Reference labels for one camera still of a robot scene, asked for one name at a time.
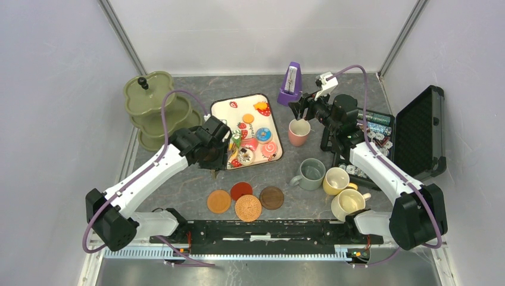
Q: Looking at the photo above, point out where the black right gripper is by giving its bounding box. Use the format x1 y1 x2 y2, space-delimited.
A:
288 87 340 134

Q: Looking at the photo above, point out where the woven round coaster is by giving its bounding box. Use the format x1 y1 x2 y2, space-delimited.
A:
235 195 262 222

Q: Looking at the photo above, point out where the dark brown round coaster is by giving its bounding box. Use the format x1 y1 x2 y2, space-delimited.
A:
259 186 284 210

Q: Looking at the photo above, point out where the green white cake slice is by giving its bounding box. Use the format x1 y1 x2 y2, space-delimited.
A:
230 130 242 150

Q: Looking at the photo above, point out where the strawberry print serving tray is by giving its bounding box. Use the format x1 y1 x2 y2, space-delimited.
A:
210 94 283 170

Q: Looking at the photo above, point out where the white chocolate drizzle donut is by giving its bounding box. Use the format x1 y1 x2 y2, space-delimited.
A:
237 147 255 166

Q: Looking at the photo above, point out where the light brown round coaster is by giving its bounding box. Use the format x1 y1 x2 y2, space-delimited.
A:
207 189 232 214

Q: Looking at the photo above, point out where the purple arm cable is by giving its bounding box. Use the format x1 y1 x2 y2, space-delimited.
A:
82 89 216 268
326 64 444 269

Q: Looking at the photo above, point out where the purple metronome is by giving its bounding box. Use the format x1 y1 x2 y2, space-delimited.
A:
277 61 302 107

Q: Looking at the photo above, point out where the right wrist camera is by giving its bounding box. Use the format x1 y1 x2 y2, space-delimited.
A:
314 71 338 100

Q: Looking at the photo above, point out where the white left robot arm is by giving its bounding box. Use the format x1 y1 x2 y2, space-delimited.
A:
85 116 232 251

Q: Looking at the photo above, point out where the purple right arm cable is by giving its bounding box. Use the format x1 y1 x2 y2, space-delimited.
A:
326 64 444 269

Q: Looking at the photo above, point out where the yellow ceramic mug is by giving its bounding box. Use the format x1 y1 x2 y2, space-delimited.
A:
323 167 358 195

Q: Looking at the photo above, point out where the blue frosted donut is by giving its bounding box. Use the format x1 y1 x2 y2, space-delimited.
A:
255 127 273 144

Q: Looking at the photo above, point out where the green tiered dessert stand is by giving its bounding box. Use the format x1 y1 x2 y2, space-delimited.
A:
123 71 204 152

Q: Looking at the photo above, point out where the open black case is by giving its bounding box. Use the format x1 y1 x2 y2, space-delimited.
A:
357 85 447 181

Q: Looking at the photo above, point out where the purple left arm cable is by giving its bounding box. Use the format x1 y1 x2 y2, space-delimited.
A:
82 89 216 268

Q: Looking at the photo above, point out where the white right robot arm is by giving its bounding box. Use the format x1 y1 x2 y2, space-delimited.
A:
288 94 448 250

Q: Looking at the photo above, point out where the grey ceramic mug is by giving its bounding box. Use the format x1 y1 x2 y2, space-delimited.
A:
289 158 326 191

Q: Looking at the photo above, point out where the pink ceramic mug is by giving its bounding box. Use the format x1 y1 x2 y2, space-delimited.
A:
288 119 311 147

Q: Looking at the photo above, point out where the round orange biscuit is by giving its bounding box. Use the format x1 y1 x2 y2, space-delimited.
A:
242 114 255 124

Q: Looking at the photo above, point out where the pink cake slice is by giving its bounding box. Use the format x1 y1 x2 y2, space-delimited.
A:
241 138 259 151

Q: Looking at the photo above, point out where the red round coaster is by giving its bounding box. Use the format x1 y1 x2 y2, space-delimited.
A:
230 182 253 201

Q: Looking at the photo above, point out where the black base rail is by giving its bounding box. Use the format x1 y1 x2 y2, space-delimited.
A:
165 219 384 255

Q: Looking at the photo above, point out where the cream ceramic mug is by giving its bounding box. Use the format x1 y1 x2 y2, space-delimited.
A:
331 189 372 221

